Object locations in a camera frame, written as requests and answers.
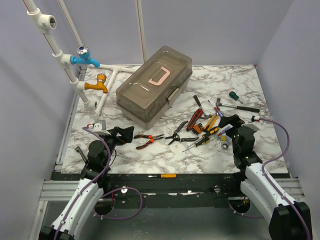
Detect grey metal t-handle tool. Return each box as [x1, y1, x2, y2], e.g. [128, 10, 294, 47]
[75, 146, 87, 163]

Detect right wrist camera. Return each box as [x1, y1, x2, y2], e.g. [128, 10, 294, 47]
[243, 115, 263, 132]

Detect steel claw hammer black grip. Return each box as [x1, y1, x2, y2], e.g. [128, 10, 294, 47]
[216, 97, 260, 113]

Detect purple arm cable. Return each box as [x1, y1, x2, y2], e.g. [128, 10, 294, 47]
[228, 117, 312, 240]
[53, 126, 144, 240]

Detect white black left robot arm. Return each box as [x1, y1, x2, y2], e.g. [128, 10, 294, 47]
[38, 123, 135, 240]

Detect red tipped tester screwdriver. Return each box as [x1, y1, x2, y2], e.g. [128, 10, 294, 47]
[207, 99, 220, 115]

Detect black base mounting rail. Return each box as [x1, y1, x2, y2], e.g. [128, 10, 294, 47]
[50, 172, 293, 210]

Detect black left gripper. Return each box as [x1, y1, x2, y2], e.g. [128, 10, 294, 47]
[99, 126, 134, 166]

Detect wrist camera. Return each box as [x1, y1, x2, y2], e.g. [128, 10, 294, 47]
[243, 115, 263, 132]
[88, 120, 107, 133]

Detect red black utility knife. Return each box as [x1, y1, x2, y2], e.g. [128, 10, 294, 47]
[186, 108, 203, 131]

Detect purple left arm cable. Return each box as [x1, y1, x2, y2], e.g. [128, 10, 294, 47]
[53, 126, 144, 240]

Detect orange water tap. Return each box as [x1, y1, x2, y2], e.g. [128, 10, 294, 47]
[84, 73, 108, 94]

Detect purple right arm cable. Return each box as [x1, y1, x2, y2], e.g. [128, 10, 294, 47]
[228, 117, 312, 240]

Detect black yellow small screwdriver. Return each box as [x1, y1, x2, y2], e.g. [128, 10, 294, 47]
[182, 137, 210, 152]

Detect blue water tap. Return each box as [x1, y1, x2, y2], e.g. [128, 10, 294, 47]
[70, 45, 101, 68]

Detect black wire stripper pliers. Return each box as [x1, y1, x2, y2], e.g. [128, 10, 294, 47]
[164, 120, 200, 146]

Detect black yellow large screwdriver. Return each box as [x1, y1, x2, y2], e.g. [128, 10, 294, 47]
[202, 126, 220, 139]

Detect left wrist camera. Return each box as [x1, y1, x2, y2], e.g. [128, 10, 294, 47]
[88, 120, 107, 133]

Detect orange handled screwdriver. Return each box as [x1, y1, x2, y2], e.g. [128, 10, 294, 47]
[148, 173, 177, 179]

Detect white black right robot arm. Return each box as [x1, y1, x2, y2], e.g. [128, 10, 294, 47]
[218, 114, 313, 240]

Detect white pvc pipe frame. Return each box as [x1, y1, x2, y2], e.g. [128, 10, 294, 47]
[23, 0, 146, 120]

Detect orange black needle-nose pliers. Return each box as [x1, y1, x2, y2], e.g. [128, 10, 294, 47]
[133, 133, 166, 150]

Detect green stubby screwdriver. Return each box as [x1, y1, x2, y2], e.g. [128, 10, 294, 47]
[229, 91, 243, 104]

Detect steel ratchet wrench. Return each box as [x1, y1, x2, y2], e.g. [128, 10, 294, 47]
[221, 142, 230, 150]

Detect beige toolbox with clear lid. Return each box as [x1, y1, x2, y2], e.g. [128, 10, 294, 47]
[116, 45, 193, 130]

